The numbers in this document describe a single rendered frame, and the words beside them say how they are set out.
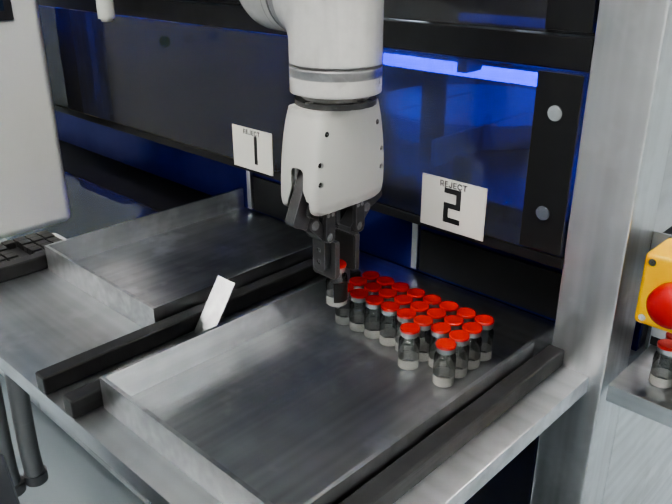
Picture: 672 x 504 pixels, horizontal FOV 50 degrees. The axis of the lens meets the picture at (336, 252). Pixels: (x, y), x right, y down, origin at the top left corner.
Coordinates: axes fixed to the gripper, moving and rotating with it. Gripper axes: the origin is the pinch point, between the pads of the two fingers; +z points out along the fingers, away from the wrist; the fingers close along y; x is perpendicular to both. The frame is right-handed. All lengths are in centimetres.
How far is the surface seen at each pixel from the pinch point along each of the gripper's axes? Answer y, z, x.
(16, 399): 4, 59, -89
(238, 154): -15.0, -0.3, -34.0
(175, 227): -9.4, 11.9, -43.5
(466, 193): -15.3, -3.5, 4.8
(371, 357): -2.5, 12.2, 2.9
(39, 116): -6, 0, -78
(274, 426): 12.6, 12.1, 4.3
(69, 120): -23, 7, -102
